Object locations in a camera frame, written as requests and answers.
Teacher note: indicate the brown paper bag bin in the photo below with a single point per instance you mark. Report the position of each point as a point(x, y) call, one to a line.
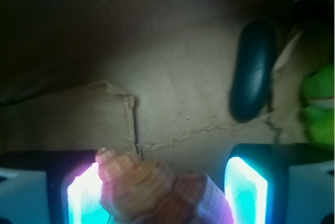
point(149, 76)

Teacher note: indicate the orange spiral sea shell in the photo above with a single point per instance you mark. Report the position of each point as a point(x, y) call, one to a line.
point(135, 191)

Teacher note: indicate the dark green oval stone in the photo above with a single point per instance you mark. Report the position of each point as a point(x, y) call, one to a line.
point(251, 82)

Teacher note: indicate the green plush toy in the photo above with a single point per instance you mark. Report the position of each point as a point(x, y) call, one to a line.
point(317, 94)

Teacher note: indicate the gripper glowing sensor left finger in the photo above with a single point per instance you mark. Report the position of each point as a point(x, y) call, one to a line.
point(51, 187)

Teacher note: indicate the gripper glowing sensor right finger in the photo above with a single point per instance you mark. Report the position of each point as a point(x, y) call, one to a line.
point(280, 183)

